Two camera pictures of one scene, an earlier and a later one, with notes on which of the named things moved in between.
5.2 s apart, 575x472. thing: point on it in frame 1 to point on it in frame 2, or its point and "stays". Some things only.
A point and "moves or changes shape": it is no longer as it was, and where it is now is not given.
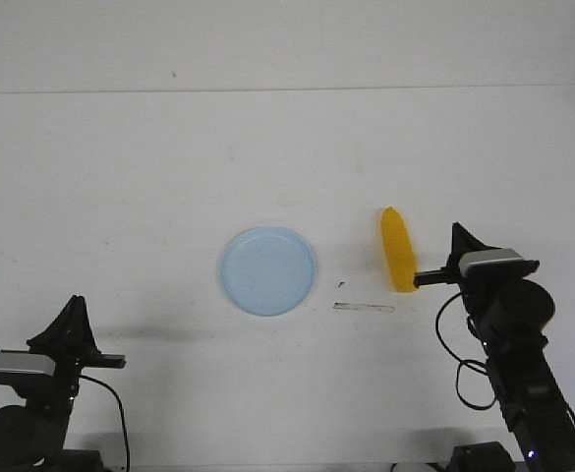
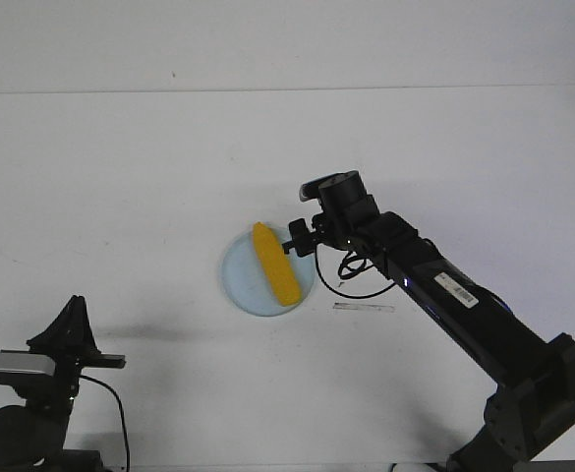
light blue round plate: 267,270 stays
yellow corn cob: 398,251 moves or changes shape
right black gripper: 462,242 to 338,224
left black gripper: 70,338 stays
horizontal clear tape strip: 364,307 stays
